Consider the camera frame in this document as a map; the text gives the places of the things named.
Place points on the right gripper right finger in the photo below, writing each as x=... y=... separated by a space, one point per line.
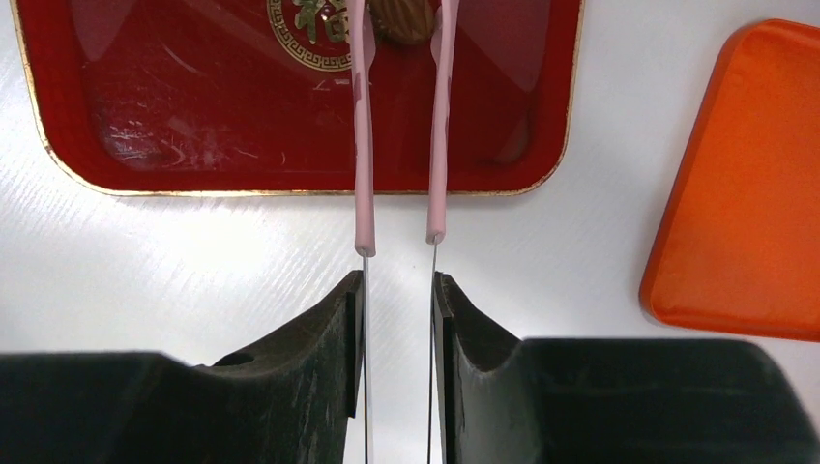
x=503 y=399

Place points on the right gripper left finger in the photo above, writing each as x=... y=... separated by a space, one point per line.
x=285 y=398

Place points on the dark red tray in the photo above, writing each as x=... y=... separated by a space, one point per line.
x=255 y=97

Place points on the pink tongs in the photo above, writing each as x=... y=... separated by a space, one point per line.
x=362 y=50

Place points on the brown leaf chocolate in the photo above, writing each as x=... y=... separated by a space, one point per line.
x=403 y=21

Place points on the orange box lid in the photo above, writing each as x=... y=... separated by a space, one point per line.
x=737 y=249

